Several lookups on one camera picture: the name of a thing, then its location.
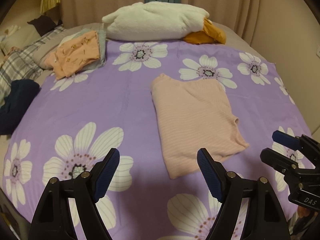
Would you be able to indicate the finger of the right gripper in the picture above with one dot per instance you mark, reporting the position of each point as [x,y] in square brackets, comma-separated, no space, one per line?
[279,162]
[287,140]

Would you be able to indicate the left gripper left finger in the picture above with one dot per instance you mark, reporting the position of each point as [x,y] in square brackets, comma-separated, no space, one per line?
[52,218]

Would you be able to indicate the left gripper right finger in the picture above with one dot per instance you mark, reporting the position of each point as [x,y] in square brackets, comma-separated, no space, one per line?
[264,218]

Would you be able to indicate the pink knit sweater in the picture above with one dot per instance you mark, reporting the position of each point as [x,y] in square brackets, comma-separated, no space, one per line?
[193,115]

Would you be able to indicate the right hand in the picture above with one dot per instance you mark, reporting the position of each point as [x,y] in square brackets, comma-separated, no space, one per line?
[304,212]

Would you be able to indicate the purple floral bed sheet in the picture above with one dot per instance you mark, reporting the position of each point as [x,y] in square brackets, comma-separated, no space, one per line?
[73,123]

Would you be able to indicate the dark navy garment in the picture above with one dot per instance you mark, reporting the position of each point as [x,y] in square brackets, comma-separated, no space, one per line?
[16,104]

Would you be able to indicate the grey plaid blanket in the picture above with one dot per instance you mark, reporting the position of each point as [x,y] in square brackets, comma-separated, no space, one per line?
[20,64]

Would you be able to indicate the orange patterned folded garment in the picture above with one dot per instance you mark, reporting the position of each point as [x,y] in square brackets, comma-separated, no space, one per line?
[73,55]

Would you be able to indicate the white pillow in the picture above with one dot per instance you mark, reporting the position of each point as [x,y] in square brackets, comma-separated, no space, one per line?
[20,39]

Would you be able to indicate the white goose plush toy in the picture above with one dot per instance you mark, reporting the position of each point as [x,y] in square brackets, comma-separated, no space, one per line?
[156,21]

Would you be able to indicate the dark brown garment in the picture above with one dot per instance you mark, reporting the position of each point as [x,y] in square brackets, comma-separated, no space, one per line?
[44,24]

